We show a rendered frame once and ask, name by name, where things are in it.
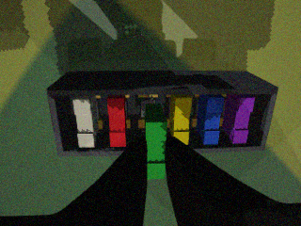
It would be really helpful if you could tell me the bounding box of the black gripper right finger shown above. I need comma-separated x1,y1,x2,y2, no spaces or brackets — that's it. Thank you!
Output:
165,136,301,226

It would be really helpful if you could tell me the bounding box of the yellow fuse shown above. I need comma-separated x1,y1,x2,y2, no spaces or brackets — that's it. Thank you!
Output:
169,94,192,146

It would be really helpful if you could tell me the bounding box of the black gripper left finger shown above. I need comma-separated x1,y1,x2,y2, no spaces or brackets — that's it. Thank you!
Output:
0,137,148,226

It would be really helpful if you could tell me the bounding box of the red fuse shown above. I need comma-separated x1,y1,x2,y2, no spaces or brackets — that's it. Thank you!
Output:
108,94,128,147

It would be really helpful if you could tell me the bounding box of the dark grey fuse block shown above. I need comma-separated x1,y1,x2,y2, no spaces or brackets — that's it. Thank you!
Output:
46,71,278,157

